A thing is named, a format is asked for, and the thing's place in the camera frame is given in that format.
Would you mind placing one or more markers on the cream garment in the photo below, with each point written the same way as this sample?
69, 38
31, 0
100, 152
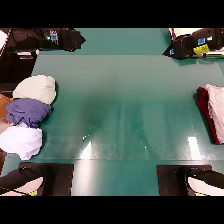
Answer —
35, 88

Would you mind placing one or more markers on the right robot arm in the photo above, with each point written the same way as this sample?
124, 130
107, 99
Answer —
206, 175

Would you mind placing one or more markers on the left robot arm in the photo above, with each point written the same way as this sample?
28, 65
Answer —
20, 175

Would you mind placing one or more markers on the purple garment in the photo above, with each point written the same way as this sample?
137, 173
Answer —
28, 111

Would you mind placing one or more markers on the dark red garment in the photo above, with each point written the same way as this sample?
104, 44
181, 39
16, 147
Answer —
203, 103

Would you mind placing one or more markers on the white garment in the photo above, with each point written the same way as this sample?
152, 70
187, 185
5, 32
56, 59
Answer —
21, 141

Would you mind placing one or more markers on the pale pink garment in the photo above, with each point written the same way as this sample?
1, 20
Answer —
217, 110

